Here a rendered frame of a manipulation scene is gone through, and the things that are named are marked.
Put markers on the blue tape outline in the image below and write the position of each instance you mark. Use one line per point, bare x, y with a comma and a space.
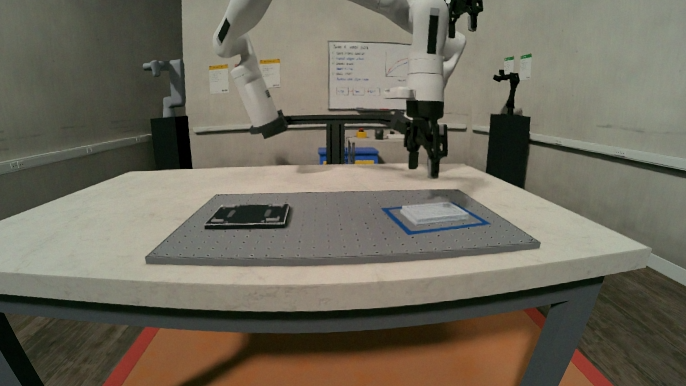
408, 232

